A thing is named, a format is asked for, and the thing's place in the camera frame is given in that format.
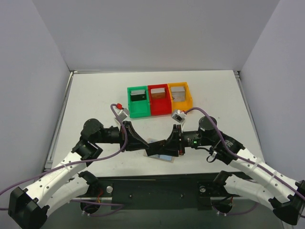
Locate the cards in yellow bin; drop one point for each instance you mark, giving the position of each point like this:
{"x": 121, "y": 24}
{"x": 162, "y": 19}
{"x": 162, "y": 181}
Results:
{"x": 178, "y": 93}

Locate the cards in red bin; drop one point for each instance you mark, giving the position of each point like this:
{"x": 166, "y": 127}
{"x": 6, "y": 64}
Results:
{"x": 158, "y": 93}

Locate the green plastic bin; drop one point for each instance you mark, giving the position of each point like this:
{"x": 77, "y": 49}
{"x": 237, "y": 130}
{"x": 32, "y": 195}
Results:
{"x": 138, "y": 109}

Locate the red plastic bin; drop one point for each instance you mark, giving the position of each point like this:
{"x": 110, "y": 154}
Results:
{"x": 160, "y": 106}

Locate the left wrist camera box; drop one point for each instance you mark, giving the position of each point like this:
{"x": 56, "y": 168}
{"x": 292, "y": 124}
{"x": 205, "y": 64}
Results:
{"x": 123, "y": 114}

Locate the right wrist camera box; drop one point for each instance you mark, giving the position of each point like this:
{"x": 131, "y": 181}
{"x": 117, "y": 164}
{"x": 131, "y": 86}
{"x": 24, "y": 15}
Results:
{"x": 179, "y": 116}

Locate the black credit card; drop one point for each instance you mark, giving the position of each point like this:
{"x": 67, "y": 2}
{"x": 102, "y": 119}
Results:
{"x": 155, "y": 146}

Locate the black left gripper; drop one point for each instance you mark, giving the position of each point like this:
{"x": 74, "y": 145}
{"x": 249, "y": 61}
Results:
{"x": 124, "y": 136}

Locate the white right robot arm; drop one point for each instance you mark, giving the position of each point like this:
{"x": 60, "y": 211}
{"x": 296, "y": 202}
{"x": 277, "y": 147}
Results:
{"x": 283, "y": 195}

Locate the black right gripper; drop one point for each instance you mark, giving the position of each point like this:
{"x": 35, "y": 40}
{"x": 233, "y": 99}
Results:
{"x": 178, "y": 140}

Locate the yellow plastic bin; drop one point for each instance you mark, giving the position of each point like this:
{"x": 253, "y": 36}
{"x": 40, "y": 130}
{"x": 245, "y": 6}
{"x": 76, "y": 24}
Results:
{"x": 187, "y": 104}

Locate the beige leather card holder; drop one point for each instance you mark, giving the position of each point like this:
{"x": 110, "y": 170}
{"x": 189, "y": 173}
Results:
{"x": 164, "y": 158}

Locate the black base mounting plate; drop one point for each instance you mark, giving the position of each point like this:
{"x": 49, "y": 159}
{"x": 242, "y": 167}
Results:
{"x": 164, "y": 192}

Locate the black cards in green bin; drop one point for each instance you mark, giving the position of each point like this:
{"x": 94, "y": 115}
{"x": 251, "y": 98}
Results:
{"x": 138, "y": 95}

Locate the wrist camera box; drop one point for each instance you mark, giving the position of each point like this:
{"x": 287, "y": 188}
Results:
{"x": 123, "y": 114}
{"x": 179, "y": 116}

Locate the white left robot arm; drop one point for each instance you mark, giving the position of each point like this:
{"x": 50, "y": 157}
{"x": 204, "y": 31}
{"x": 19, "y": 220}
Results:
{"x": 31, "y": 206}

